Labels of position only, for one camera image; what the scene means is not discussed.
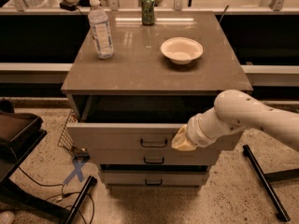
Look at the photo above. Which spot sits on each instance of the grey top drawer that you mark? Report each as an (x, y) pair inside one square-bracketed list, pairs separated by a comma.
[(120, 135)]

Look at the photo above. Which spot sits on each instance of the covered gripper body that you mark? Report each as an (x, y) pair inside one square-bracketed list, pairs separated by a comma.
[(194, 131)]

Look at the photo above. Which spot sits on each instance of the white paper bowl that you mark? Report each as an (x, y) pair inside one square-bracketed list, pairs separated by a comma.
[(181, 50)]

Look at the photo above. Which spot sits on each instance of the black top drawer handle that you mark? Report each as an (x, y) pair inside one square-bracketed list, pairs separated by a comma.
[(153, 144)]

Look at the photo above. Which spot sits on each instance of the black stand leg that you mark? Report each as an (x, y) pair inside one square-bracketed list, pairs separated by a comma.
[(282, 214), (90, 182)]

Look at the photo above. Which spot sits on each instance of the grey drawer cabinet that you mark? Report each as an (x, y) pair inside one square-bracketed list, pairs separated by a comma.
[(138, 84)]

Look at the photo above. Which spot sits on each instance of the wire mesh rack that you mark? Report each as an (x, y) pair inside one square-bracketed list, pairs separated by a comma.
[(65, 141)]

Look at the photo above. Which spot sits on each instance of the black stand leg right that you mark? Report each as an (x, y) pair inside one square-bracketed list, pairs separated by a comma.
[(282, 214)]

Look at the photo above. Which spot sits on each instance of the grey drawer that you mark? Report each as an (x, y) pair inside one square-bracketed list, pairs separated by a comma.
[(201, 156), (120, 135), (162, 179)]

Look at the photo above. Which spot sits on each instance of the dark tray on stand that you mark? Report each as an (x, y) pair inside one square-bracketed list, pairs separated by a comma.
[(20, 133)]

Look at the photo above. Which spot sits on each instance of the clear plastic water bottle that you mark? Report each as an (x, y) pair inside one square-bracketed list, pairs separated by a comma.
[(99, 24)]

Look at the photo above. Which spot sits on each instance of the black stand leg left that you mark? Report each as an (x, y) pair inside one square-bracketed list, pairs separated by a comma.
[(90, 182)]

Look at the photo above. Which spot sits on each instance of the grey bottom drawer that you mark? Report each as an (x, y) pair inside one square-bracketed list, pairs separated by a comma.
[(162, 179)]

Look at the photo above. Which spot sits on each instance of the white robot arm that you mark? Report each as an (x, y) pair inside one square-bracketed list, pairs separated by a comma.
[(234, 112)]

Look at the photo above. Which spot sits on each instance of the black power adapter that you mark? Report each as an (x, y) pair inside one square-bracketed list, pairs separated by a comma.
[(68, 6)]

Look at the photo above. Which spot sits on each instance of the green soda can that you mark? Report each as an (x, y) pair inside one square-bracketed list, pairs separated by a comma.
[(147, 7)]

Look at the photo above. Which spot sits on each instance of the grey middle drawer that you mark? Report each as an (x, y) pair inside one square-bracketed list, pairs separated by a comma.
[(201, 156)]

